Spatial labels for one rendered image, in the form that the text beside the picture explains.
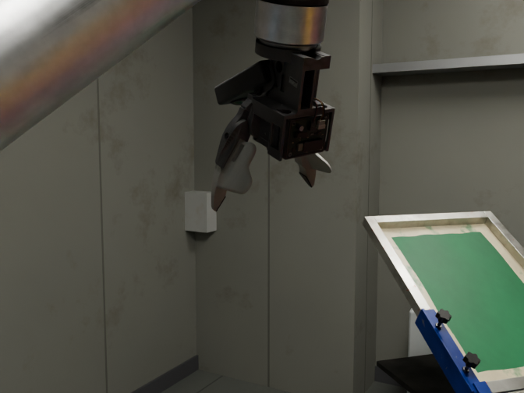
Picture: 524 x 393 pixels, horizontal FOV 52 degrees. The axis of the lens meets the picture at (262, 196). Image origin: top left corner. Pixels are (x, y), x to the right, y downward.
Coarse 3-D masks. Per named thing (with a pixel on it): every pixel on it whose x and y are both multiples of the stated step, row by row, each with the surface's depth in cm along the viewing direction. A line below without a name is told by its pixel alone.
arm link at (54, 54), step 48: (0, 0) 29; (48, 0) 29; (96, 0) 30; (144, 0) 32; (192, 0) 35; (0, 48) 28; (48, 48) 29; (96, 48) 31; (0, 96) 28; (48, 96) 30; (0, 144) 30
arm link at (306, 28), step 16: (256, 16) 56; (272, 16) 54; (288, 16) 54; (304, 16) 54; (320, 16) 55; (256, 32) 57; (272, 32) 55; (288, 32) 54; (304, 32) 54; (320, 32) 56; (288, 48) 56; (304, 48) 56
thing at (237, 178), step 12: (240, 144) 62; (252, 144) 61; (240, 156) 62; (252, 156) 61; (216, 168) 63; (228, 168) 62; (240, 168) 61; (216, 180) 63; (228, 180) 62; (240, 180) 61; (252, 180) 60; (216, 192) 63; (240, 192) 60; (216, 204) 64
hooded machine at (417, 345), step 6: (414, 318) 324; (414, 324) 324; (414, 330) 324; (414, 336) 325; (420, 336) 323; (414, 342) 325; (420, 342) 323; (426, 342) 322; (408, 348) 328; (414, 348) 325; (420, 348) 324; (426, 348) 322; (408, 354) 328; (414, 354) 326; (420, 354) 324; (426, 354) 323
